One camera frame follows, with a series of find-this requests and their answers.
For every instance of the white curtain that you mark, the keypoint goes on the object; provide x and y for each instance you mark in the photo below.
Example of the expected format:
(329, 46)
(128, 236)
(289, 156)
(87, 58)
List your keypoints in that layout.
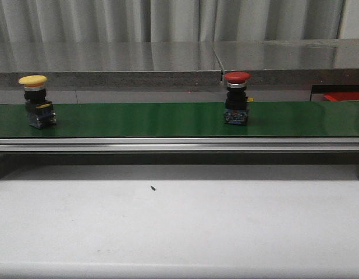
(176, 21)

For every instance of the green conveyor belt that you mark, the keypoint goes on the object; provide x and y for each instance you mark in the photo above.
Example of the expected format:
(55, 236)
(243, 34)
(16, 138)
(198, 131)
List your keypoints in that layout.
(312, 127)

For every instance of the grey stone counter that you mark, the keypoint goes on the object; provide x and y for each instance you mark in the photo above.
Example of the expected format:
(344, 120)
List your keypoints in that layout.
(95, 72)

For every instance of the red plastic tray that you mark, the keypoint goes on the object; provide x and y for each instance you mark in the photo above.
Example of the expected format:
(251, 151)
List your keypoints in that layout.
(341, 96)

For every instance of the red mushroom push button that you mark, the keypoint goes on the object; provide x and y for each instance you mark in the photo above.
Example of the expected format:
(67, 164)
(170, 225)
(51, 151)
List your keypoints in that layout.
(236, 105)

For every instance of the yellow mushroom push button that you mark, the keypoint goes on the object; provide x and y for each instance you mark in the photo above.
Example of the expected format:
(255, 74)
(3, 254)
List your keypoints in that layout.
(40, 111)

